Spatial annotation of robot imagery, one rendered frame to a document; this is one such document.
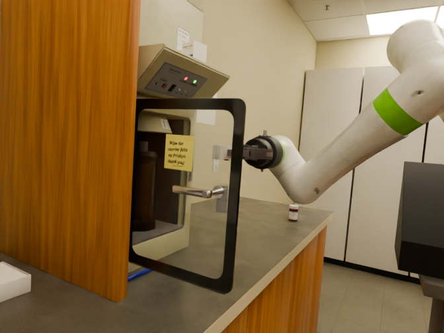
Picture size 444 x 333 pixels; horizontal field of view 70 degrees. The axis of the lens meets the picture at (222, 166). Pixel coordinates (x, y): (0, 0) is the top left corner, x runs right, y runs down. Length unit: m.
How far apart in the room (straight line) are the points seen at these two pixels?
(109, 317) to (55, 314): 0.11
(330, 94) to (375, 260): 1.85
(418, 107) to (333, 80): 3.04
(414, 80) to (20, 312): 0.92
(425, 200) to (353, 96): 2.58
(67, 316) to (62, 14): 0.66
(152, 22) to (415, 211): 1.00
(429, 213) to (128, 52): 1.02
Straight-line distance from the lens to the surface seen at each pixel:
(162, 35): 0.94
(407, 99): 0.78
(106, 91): 0.73
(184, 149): 0.69
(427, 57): 0.80
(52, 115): 0.88
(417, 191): 1.28
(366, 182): 3.68
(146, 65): 0.78
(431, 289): 1.13
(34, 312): 0.78
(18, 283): 0.84
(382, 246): 3.79
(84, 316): 0.74
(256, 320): 1.05
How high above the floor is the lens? 1.30
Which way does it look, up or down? 5 degrees down
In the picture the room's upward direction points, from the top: 4 degrees clockwise
